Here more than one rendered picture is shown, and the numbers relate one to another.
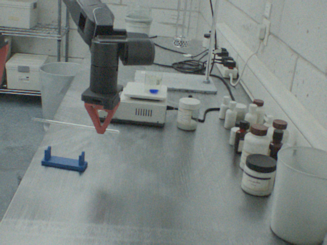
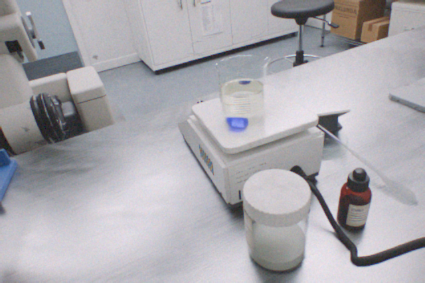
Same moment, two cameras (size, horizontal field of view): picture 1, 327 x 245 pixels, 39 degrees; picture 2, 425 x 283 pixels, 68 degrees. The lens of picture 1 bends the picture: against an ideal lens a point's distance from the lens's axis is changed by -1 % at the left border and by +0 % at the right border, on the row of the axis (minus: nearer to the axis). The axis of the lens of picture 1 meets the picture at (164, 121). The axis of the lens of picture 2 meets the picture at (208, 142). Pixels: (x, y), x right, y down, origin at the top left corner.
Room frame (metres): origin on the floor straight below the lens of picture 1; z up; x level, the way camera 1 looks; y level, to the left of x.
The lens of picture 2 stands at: (1.14, -0.25, 1.02)
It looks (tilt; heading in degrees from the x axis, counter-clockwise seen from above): 33 degrees down; 73
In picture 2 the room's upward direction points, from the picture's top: 8 degrees counter-clockwise
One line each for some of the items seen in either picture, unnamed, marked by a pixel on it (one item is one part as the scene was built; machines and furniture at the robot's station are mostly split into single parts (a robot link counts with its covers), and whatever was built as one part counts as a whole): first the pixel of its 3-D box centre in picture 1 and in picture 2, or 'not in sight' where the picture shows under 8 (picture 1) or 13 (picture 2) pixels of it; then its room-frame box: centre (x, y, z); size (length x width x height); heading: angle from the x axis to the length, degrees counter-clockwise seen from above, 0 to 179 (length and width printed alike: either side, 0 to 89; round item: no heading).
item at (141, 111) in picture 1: (136, 103); (242, 134); (1.29, 0.09, 0.79); 0.22 x 0.13 x 0.08; 90
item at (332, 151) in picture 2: not in sight; (326, 144); (1.39, 0.04, 0.76); 0.06 x 0.06 x 0.02
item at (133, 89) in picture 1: (146, 90); (250, 114); (1.29, 0.06, 0.83); 0.12 x 0.12 x 0.01; 0
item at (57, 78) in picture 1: (64, 98); not in sight; (2.88, 0.67, 0.22); 0.33 x 0.33 x 0.41
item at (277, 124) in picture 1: (276, 140); not in sight; (1.09, -0.29, 0.80); 0.06 x 0.06 x 0.10
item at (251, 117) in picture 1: (250, 119); not in sight; (1.25, -0.24, 0.79); 0.03 x 0.03 x 0.09
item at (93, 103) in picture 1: (103, 111); not in sight; (0.94, 0.13, 0.89); 0.07 x 0.07 x 0.09; 83
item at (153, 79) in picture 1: (153, 79); (244, 92); (1.27, 0.04, 0.87); 0.06 x 0.05 x 0.08; 169
